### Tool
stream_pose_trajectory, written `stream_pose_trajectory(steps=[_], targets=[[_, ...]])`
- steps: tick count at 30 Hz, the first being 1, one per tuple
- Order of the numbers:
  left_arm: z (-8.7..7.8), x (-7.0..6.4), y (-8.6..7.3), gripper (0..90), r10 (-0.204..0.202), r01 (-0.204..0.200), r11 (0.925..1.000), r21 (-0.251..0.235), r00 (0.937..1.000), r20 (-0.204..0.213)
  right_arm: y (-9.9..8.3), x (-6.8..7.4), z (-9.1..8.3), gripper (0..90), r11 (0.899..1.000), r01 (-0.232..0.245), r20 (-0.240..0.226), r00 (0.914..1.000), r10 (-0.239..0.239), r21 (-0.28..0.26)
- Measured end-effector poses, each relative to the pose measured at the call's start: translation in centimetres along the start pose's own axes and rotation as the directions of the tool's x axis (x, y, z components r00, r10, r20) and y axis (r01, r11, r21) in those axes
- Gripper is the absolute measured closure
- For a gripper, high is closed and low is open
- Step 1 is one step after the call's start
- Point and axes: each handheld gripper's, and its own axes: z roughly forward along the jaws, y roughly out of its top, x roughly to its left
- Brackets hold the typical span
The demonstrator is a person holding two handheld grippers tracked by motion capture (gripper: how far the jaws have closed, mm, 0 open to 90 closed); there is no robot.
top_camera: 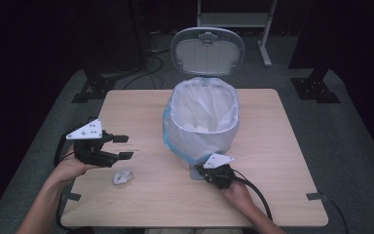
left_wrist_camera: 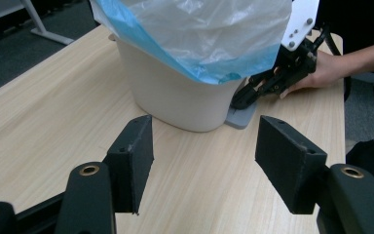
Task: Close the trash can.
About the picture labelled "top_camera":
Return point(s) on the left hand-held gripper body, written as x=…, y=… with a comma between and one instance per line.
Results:
x=89, y=148

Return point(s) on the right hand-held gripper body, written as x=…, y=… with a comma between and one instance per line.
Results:
x=219, y=175

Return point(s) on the white paper tissue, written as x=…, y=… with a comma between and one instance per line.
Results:
x=122, y=176

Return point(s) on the white pedal bin grey lid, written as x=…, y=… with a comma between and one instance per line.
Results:
x=207, y=53

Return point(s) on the person's right hand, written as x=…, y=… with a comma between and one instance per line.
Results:
x=238, y=196

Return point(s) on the person's left hand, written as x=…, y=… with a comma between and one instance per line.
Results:
x=68, y=169

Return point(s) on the grey tape strip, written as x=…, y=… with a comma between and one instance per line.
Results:
x=315, y=196
x=72, y=196

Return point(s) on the black stand base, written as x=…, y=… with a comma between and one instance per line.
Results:
x=94, y=91
x=315, y=89

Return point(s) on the white metal stand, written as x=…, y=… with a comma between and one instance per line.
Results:
x=233, y=20

